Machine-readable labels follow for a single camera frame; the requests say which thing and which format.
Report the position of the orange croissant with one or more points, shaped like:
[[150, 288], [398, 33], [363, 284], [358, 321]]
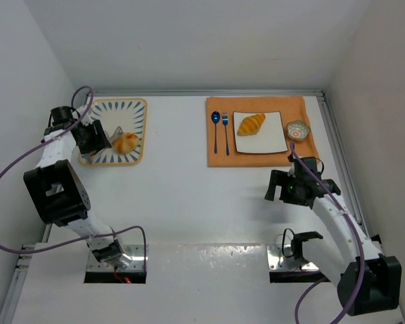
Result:
[[251, 125]]

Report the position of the round striped bread roll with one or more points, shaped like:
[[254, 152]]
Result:
[[125, 143]]

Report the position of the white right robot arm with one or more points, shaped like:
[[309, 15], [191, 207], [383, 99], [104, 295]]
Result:
[[366, 280]]

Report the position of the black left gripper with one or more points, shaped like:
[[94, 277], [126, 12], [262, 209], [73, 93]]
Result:
[[96, 137]]

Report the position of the white square plate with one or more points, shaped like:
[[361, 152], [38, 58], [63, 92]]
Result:
[[270, 138]]

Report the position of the blue fork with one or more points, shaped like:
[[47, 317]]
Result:
[[225, 122]]

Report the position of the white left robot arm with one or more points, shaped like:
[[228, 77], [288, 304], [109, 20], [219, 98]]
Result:
[[59, 195]]

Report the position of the blue patterned rectangular tray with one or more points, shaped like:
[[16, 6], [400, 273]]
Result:
[[131, 115]]

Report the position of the orange cloth placemat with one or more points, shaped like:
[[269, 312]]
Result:
[[291, 109]]

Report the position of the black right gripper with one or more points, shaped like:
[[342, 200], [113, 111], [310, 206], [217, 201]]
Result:
[[280, 185]]

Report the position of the white front board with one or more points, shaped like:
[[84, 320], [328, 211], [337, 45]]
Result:
[[185, 283]]

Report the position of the metal tongs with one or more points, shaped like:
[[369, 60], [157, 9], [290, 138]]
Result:
[[105, 143]]

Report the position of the blue spoon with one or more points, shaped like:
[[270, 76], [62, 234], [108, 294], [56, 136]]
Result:
[[215, 118]]

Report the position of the small flower-shaped bowl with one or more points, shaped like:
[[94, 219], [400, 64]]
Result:
[[298, 130]]

